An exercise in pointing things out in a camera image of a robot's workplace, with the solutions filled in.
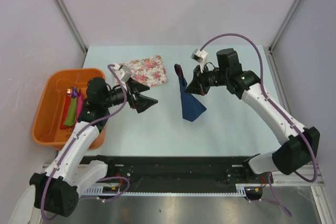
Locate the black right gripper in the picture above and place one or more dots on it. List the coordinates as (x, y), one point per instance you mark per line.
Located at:
(198, 85)

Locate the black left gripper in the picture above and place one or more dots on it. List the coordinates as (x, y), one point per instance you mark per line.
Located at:
(142, 103)

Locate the dark blue paper napkin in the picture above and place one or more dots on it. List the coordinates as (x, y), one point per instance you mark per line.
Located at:
(191, 107)

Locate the purple metal spoon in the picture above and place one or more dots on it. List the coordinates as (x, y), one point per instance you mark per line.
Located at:
(179, 71)

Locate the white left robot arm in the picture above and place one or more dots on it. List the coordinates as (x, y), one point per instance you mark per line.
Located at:
(59, 187)

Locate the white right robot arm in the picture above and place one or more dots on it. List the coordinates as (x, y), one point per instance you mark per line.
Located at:
(298, 144)

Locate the pink napkin roll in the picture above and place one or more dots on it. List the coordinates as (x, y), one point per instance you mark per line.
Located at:
(80, 100)

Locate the red napkin roll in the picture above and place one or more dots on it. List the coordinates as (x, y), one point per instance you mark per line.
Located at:
(64, 113)

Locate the green napkin roll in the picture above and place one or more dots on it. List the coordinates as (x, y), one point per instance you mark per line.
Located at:
(70, 118)

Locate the floral rectangular tray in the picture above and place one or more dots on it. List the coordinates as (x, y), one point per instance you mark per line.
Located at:
(149, 71)

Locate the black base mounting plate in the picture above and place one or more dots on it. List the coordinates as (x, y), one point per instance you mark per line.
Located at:
(180, 176)

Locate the orange plastic basket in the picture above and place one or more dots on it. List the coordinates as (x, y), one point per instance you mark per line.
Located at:
(46, 129)

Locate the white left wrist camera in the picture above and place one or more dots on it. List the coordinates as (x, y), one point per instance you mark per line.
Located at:
(122, 72)

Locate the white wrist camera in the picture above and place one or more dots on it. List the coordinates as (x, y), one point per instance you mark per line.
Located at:
(201, 57)
(122, 72)

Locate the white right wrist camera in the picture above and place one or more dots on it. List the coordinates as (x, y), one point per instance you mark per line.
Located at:
(201, 57)

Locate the white slotted cable duct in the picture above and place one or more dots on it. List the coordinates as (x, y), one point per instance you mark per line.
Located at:
(94, 190)

